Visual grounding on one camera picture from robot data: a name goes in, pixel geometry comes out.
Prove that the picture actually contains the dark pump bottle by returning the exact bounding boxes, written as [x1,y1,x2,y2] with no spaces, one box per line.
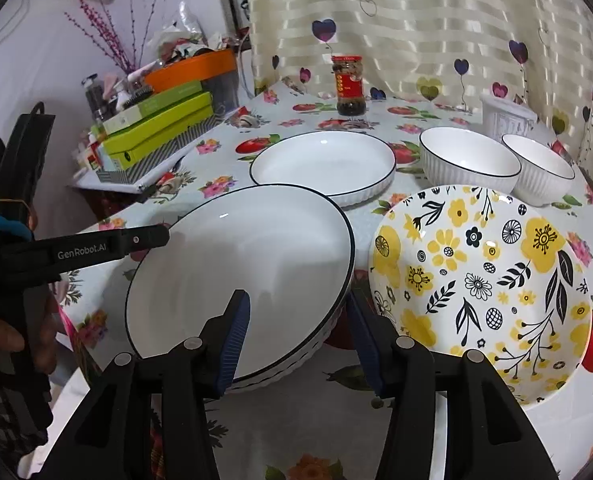
[81,74,110,123]

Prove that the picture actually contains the sage green box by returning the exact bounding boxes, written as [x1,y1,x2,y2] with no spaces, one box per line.
[101,80,206,136]

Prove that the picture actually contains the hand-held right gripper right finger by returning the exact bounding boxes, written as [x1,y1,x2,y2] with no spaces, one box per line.
[346,290,559,480]

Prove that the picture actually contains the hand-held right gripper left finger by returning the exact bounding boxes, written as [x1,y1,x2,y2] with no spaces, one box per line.
[39,289,253,480]

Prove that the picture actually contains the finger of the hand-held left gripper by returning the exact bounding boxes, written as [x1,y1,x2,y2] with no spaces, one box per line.
[119,224,171,263]

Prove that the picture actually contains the lime green box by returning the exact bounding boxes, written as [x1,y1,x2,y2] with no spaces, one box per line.
[99,91,214,153]
[106,117,217,172]

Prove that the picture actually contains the cream heart-print curtain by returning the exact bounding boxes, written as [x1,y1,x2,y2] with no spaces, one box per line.
[239,0,593,186]

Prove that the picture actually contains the yellow floral bowl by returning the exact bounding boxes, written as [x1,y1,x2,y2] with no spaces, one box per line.
[369,185,593,406]

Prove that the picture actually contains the fruit-print tablecloth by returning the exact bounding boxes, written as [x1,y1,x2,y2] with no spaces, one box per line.
[56,85,593,480]

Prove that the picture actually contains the pink flower branches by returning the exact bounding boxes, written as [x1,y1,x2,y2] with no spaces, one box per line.
[64,0,170,76]

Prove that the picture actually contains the white ribbed bowl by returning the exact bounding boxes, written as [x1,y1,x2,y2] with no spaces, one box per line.
[501,133,576,207]
[419,127,523,195]

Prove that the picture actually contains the clear plastic bags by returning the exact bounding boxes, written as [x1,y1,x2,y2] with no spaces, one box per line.
[149,0,237,68]

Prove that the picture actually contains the white plastic tub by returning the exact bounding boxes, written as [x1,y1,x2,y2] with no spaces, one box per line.
[480,92,539,141]

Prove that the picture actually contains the black-white striped box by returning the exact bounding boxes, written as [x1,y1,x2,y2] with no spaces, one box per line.
[94,130,227,191]

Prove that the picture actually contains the white black-rimmed plate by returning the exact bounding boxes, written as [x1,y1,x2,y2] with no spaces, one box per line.
[125,183,355,395]
[250,131,396,209]

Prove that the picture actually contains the checkered clothing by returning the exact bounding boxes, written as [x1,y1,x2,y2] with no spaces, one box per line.
[0,360,52,463]

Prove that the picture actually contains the orange plastic basin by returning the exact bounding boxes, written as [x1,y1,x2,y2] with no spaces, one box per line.
[144,50,240,95]

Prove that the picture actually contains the red-label sauce jar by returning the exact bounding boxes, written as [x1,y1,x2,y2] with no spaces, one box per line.
[331,55,367,116]

